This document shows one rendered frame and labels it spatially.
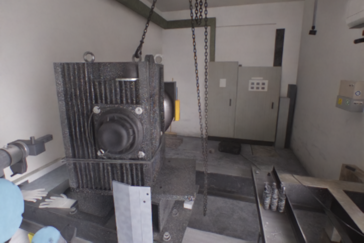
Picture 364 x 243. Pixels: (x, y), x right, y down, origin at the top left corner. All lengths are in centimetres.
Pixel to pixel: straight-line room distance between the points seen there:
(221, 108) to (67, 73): 327
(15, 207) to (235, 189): 167
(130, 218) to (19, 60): 148
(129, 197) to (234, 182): 116
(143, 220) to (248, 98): 329
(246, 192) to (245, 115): 228
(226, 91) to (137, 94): 307
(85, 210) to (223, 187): 117
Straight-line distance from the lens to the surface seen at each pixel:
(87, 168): 118
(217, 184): 190
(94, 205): 138
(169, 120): 138
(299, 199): 201
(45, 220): 186
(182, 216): 131
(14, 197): 53
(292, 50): 424
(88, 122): 106
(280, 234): 134
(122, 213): 103
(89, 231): 158
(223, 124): 401
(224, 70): 385
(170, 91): 144
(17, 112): 191
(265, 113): 399
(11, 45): 191
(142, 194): 91
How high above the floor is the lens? 156
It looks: 11 degrees down
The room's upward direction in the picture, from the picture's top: straight up
